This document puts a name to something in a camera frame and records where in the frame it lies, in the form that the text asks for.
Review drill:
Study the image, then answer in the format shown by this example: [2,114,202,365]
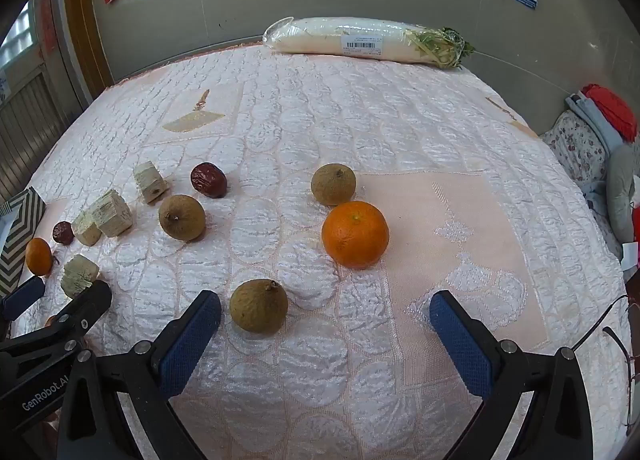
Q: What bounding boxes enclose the large red date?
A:
[190,162,228,199]

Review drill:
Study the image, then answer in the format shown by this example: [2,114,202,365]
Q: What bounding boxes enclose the grey-blue folded cloth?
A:
[565,94,623,156]

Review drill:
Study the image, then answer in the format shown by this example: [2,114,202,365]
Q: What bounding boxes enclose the small orange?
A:
[25,237,54,277]

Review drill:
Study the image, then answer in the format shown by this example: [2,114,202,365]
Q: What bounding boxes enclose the floral pillow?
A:
[542,110,613,186]

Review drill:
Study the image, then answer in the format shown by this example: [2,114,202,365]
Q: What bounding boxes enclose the red knitted garment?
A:
[580,83,638,142]

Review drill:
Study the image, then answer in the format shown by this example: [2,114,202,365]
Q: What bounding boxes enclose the wooden slatted wall panel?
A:
[0,65,86,206]

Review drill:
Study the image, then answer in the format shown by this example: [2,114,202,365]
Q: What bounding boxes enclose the striped cardboard box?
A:
[0,186,47,297]

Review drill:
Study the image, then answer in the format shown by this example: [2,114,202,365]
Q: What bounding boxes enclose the thin dark cable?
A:
[570,292,640,436]

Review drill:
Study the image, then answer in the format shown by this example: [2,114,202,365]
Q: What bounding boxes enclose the pale sugarcane piece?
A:
[60,254,100,299]
[71,212,103,247]
[91,189,134,239]
[133,161,169,205]

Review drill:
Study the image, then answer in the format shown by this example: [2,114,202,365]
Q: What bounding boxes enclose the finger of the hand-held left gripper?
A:
[0,276,46,323]
[30,280,113,356]

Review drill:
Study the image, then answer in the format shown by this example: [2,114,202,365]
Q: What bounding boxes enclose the wooden door frame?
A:
[62,0,115,101]

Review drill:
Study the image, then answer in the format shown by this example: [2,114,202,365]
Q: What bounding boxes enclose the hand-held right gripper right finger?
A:
[429,290,593,460]

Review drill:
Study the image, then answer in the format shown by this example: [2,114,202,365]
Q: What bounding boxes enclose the brown round longan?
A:
[229,279,290,334]
[310,163,357,207]
[158,194,207,242]

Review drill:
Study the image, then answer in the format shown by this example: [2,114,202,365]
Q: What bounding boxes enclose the grey cushion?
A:
[606,142,640,241]

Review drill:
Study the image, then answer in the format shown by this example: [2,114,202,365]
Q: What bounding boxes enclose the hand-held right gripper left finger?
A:
[56,289,222,460]

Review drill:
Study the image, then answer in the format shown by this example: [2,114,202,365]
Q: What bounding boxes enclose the red window paper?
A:
[39,0,56,58]

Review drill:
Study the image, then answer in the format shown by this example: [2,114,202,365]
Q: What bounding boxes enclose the pink quilted bedspread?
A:
[10,40,632,460]

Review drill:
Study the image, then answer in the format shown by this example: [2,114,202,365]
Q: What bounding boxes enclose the wrapped white daikon radish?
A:
[262,16,477,71]

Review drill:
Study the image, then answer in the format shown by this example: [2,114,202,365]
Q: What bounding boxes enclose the large orange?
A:
[321,200,390,270]

